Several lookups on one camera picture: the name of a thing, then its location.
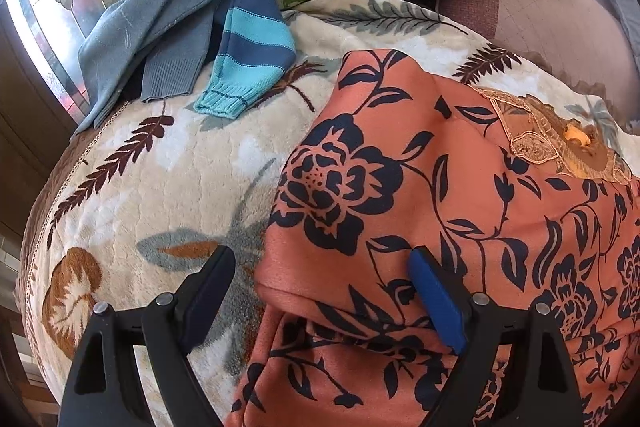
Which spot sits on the grey-blue knit sweater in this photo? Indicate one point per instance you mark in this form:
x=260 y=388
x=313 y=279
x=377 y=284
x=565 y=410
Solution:
x=150 y=22

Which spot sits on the pink quilted cushion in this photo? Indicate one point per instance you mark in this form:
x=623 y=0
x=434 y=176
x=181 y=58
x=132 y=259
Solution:
x=550 y=22

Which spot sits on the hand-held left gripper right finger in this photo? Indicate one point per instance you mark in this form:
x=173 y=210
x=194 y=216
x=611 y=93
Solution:
x=440 y=302

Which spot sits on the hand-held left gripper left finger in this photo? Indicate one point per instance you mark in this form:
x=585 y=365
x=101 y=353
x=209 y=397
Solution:
x=200 y=307

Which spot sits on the stained glass window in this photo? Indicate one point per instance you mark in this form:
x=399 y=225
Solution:
x=55 y=7

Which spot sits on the orange floral garment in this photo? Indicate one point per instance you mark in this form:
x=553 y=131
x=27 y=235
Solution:
x=450 y=167

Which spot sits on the blue striped knit sweater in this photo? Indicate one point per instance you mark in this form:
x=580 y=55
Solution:
x=250 y=42

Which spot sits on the cream leaf-print fleece blanket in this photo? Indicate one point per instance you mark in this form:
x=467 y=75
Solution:
x=190 y=167

